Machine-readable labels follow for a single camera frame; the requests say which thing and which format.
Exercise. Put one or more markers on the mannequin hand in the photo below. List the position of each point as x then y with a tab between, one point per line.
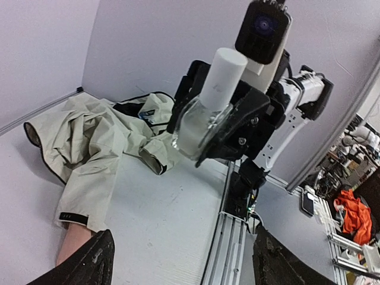
76	236

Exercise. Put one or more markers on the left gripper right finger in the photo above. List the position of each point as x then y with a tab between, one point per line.
274	264

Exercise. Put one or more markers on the clear nail polish bottle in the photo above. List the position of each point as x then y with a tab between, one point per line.
196	126

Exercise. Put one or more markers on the aluminium front rail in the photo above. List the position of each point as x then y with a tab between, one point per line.
230	258

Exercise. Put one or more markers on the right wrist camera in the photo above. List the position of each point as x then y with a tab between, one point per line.
262	38

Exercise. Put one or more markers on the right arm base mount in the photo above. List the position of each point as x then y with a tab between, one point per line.
244	187

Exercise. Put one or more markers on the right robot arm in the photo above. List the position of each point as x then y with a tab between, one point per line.
304	98

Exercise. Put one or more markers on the white nail polish cap brush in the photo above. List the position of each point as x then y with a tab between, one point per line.
221	81

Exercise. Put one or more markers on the beige jacket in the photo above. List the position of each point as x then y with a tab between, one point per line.
83	143

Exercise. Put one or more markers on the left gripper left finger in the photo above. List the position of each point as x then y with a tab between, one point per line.
90	264

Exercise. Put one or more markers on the orange cloth in background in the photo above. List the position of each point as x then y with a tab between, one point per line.
357	219

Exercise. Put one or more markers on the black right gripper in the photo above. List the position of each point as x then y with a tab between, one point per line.
241	128

